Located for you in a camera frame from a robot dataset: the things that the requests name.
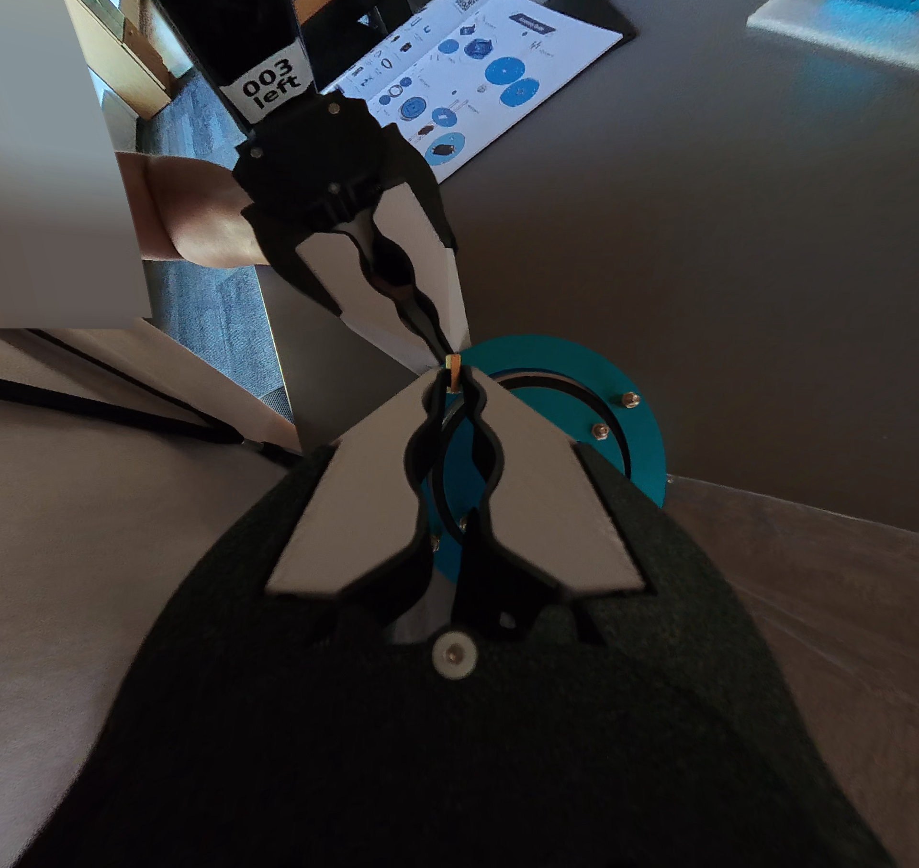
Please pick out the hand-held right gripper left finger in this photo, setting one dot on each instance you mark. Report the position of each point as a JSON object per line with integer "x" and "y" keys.
{"x": 352, "y": 516}

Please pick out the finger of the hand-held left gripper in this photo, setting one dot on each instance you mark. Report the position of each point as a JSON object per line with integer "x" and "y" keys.
{"x": 337, "y": 272}
{"x": 434, "y": 272}

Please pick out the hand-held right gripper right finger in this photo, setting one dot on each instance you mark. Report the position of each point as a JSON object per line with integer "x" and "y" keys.
{"x": 560, "y": 516}

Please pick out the blue round metal turntable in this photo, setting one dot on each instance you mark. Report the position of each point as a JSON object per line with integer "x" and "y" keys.
{"x": 560, "y": 355}

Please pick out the person's left forearm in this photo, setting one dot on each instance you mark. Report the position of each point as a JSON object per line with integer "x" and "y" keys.
{"x": 194, "y": 215}

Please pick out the person's beige shirt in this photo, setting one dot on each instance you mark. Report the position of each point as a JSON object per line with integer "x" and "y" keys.
{"x": 108, "y": 559}

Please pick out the assembly instruction sheet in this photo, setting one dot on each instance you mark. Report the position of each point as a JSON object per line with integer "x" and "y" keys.
{"x": 581, "y": 50}

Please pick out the clear plastic bag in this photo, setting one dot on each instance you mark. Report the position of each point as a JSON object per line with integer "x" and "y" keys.
{"x": 825, "y": 631}

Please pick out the white foam sheet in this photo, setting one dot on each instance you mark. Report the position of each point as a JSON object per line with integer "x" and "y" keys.
{"x": 804, "y": 28}

